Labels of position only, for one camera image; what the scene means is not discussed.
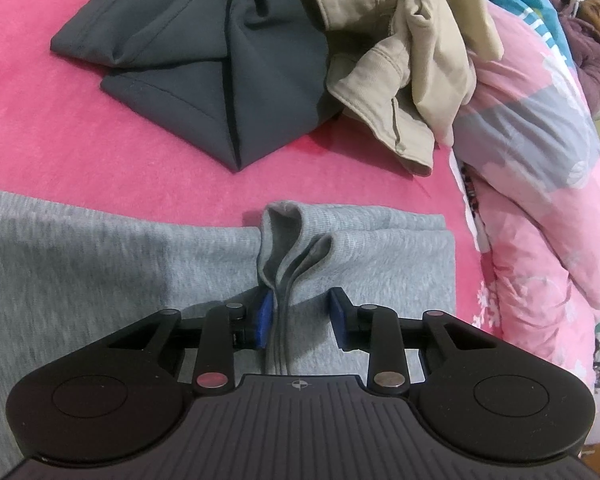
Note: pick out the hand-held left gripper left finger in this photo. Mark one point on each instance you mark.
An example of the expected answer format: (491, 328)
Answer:
(264, 317)

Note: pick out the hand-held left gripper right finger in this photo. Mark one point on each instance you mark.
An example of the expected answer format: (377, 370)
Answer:
(339, 317)

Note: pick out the grey sweatpants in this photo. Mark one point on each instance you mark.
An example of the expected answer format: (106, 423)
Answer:
(105, 260)

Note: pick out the pink floral quilt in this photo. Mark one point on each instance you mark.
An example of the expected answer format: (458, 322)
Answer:
(530, 160)

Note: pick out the dark grey garment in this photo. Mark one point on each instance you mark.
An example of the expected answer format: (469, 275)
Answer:
(180, 60)

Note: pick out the beige garment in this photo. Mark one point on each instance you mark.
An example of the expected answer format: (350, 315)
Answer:
(430, 60)

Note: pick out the pink floral blanket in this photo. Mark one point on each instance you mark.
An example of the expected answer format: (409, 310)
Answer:
(55, 135)

